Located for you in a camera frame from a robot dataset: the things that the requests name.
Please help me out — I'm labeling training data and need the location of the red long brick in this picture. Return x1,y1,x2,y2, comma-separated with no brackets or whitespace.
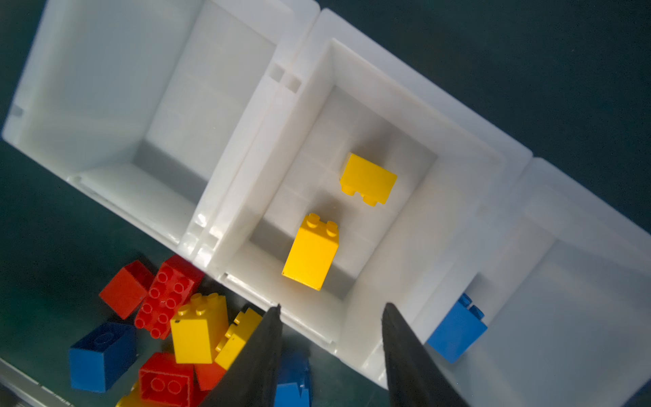
134,255,205,339

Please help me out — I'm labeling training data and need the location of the blue brick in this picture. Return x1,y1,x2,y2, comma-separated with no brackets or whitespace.
274,351,312,407
427,293,488,364
69,322,137,393

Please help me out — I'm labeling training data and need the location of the yellow brick binned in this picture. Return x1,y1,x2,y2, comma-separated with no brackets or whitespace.
281,213,340,291
340,154,398,207

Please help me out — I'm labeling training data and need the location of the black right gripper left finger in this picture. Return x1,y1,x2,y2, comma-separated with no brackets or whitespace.
201,305,282,406

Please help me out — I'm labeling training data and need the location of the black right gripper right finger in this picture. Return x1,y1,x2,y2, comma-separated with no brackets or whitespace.
381,303,468,406

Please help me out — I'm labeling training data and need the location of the white left bin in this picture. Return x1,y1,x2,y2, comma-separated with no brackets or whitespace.
3,1,320,250

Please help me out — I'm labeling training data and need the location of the red brick centre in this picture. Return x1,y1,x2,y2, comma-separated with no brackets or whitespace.
138,353,226,406

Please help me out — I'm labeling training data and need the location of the red small brick binned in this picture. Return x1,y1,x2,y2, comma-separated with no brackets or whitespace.
99,260,154,320

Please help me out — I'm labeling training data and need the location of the yellow brick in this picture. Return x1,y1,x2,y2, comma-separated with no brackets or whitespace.
116,383,155,407
215,308,263,371
171,293,230,365

